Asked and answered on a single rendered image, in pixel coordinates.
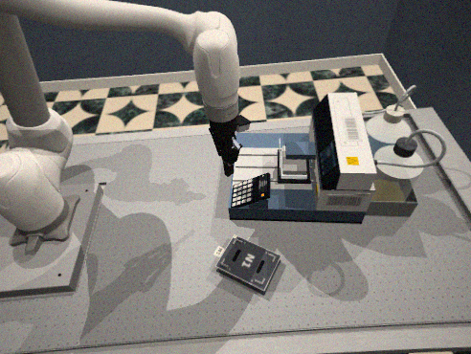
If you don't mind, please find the dark grey rectangular frame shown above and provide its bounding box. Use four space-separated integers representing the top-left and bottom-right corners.
214 234 281 295

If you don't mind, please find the white plastic bottle with liquid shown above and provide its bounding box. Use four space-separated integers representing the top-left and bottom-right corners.
366 105 411 158

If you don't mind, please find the white curved hose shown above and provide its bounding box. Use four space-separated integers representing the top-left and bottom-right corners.
365 85 416 115

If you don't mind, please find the grey curved hose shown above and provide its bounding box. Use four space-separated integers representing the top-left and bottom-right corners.
377 129 447 168

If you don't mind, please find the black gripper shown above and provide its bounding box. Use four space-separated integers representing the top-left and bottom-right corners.
209 117 242 177

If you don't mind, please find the white label with black text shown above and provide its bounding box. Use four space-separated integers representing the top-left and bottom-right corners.
214 246 225 257

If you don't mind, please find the clear bottle with black cap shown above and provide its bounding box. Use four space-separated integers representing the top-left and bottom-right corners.
371 137 424 202

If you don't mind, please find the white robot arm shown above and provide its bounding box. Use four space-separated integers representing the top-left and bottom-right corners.
0 0 252 254

